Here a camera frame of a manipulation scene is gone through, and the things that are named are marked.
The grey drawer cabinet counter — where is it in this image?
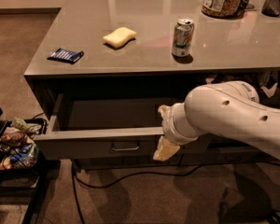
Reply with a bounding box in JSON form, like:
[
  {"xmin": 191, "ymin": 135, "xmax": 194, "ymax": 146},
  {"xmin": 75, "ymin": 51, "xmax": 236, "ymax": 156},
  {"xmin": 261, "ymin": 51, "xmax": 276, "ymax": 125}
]
[{"xmin": 25, "ymin": 0, "xmax": 280, "ymax": 160}]

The black tray of snacks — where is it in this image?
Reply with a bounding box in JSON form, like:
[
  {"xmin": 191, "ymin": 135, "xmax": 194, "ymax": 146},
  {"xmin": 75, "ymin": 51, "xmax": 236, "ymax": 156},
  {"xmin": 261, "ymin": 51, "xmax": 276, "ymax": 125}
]
[{"xmin": 0, "ymin": 118, "xmax": 47, "ymax": 172}]

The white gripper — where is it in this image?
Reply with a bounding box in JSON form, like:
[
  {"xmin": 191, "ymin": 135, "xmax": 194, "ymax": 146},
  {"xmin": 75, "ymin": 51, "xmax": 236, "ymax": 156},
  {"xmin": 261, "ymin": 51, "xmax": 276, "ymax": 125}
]
[{"xmin": 153, "ymin": 103, "xmax": 204, "ymax": 161}]

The blue snack wrapper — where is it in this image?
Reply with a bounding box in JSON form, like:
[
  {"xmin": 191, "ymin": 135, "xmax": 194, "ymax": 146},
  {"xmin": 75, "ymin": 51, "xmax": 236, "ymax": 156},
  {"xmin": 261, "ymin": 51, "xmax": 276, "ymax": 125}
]
[{"xmin": 48, "ymin": 48, "xmax": 84, "ymax": 64}]

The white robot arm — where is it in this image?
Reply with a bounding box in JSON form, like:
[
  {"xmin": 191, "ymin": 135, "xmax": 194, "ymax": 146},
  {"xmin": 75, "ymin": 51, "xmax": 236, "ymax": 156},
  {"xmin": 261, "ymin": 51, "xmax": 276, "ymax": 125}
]
[{"xmin": 153, "ymin": 81, "xmax": 280, "ymax": 161}]

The black cart frame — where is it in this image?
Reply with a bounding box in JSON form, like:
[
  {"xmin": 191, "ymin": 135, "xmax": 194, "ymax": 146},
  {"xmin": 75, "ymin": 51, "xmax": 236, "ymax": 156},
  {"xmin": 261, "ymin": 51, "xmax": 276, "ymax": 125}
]
[{"xmin": 0, "ymin": 108, "xmax": 60, "ymax": 224}]

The large jar of nuts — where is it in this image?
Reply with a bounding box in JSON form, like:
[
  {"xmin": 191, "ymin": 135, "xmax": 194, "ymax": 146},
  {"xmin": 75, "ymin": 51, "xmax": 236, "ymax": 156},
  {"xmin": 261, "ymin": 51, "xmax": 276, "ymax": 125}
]
[{"xmin": 202, "ymin": 0, "xmax": 241, "ymax": 18}]

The black floor cable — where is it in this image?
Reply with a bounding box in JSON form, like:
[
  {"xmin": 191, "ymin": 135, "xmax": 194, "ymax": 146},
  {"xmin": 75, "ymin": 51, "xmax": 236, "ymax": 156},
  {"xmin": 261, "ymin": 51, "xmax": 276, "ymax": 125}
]
[{"xmin": 71, "ymin": 163, "xmax": 206, "ymax": 224}]

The green white soda can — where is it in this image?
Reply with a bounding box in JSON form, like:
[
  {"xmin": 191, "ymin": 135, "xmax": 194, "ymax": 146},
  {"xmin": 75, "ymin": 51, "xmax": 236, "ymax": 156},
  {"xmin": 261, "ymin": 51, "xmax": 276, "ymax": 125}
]
[{"xmin": 172, "ymin": 18, "xmax": 194, "ymax": 57}]

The yellow sponge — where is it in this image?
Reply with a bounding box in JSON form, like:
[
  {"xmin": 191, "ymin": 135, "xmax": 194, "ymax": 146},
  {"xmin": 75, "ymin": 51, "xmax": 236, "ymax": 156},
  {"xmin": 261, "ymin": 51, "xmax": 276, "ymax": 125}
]
[{"xmin": 103, "ymin": 27, "xmax": 137, "ymax": 49}]

